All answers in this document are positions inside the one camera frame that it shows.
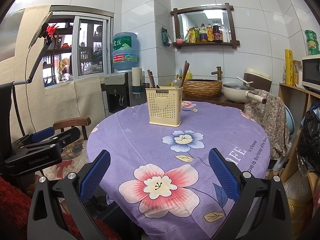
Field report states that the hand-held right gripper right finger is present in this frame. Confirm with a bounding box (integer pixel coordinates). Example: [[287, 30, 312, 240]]
[[208, 148, 293, 240]]

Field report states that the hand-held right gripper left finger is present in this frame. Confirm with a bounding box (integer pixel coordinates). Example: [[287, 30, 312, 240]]
[[27, 149, 112, 240]]

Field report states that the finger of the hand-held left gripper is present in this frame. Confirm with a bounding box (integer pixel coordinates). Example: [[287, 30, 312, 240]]
[[11, 127, 56, 151], [19, 127, 81, 155]]

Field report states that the cream plastic utensil holder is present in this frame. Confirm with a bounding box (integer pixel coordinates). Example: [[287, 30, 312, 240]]
[[145, 87, 184, 127]]

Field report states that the lamp on jointed arm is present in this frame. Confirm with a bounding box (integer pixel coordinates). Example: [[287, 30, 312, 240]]
[[12, 11, 54, 86]]

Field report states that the wooden chair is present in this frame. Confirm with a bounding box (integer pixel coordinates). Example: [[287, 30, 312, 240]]
[[52, 117, 92, 141]]

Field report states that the printed cat cushion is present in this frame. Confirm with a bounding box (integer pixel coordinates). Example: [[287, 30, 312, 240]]
[[42, 139, 88, 181]]

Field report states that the purple floral tablecloth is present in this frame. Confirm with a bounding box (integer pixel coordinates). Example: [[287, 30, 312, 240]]
[[86, 101, 272, 240]]

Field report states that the water dispenser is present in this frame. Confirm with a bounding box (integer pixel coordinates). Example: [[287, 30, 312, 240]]
[[104, 71, 147, 113]]

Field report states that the floral patterned cloth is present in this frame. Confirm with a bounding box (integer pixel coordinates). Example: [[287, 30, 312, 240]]
[[244, 90, 291, 159]]

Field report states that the dark wooden counter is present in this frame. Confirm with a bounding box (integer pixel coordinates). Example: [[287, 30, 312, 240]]
[[181, 96, 246, 111]]

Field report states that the white plastic bag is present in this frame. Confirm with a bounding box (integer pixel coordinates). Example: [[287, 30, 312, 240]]
[[282, 171, 313, 206]]

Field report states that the light blue basin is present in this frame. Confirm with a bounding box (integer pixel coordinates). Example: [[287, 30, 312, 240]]
[[284, 105, 296, 136]]

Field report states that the woven sink basin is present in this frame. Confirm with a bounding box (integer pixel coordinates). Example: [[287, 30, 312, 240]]
[[182, 79, 223, 99]]

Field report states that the sliding window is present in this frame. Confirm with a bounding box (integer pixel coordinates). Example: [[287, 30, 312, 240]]
[[41, 11, 113, 88]]

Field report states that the black plastic bag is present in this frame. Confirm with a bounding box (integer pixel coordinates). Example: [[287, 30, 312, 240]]
[[296, 110, 320, 173]]

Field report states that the blue water jug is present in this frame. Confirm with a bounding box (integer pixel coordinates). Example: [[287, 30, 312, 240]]
[[112, 32, 139, 72]]

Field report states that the bronze faucet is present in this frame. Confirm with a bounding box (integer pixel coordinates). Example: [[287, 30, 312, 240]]
[[211, 66, 223, 81]]

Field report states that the wooden shelf unit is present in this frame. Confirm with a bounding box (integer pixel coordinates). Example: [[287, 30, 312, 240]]
[[271, 82, 320, 205]]

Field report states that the red paper ornament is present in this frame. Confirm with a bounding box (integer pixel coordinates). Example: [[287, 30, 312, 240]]
[[46, 23, 59, 38]]

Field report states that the brown and cream rice cooker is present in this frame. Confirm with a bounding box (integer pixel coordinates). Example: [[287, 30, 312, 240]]
[[244, 67, 273, 93]]

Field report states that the yellow roll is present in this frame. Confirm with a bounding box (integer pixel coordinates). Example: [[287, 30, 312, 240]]
[[284, 49, 294, 86]]

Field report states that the white microwave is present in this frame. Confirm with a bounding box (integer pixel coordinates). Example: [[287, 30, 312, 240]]
[[301, 54, 320, 93]]

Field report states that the dark soy sauce bottle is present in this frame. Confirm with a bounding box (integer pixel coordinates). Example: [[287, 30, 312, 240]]
[[213, 21, 224, 43]]

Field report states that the stack of green cups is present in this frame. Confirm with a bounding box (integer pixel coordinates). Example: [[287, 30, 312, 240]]
[[304, 29, 320, 56]]

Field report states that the cream pot with handle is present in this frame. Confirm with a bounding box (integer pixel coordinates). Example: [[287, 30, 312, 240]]
[[222, 82, 267, 105]]

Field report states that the wood framed wall shelf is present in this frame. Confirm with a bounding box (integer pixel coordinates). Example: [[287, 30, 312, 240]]
[[171, 3, 240, 50]]

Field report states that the green wall packet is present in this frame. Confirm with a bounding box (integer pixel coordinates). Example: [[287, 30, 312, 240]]
[[161, 27, 173, 47]]

